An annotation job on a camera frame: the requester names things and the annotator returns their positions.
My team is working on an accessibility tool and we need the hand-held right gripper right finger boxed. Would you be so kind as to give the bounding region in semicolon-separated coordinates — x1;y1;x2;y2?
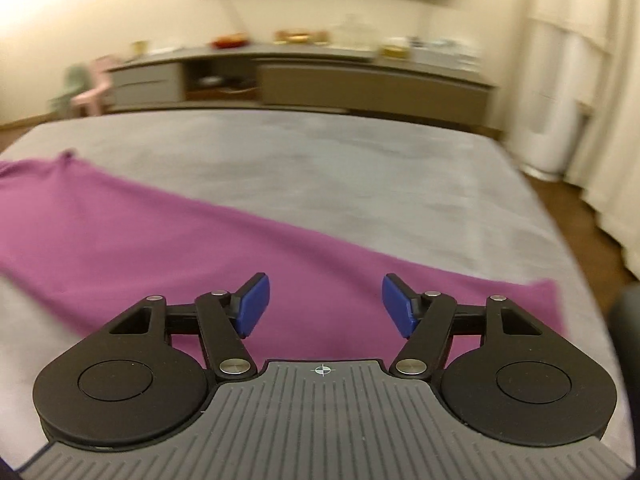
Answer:
382;273;544;379

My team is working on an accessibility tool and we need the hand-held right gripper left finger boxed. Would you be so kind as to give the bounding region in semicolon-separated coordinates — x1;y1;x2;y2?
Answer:
107;272;271;380

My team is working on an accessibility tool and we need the purple sweater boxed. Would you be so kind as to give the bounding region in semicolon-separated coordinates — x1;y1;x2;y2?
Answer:
0;148;572;362

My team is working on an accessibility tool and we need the long grey-brown sideboard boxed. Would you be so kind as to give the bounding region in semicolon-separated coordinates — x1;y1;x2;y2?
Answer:
107;45;499;129

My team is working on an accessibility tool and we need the white air purifier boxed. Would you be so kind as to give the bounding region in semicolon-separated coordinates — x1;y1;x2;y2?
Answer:
519;19;589;179

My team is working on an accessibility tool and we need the white organizer box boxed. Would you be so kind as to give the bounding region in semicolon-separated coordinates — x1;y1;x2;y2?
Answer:
409;37;482;69

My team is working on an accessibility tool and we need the plate of orange fruit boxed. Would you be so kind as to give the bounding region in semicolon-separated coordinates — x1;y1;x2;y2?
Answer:
210;33;249;50

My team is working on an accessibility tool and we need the pink child chair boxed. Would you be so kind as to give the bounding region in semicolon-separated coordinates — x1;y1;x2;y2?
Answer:
72;55;114;116

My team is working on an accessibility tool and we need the clear glass cup set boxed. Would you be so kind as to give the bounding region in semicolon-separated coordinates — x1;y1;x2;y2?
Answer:
335;14;376;51

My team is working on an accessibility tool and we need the green child chair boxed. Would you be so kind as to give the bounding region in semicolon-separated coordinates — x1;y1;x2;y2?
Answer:
49;63;94;112

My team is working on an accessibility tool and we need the cream curtain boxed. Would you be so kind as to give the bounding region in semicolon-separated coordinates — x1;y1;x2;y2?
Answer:
520;0;640;282

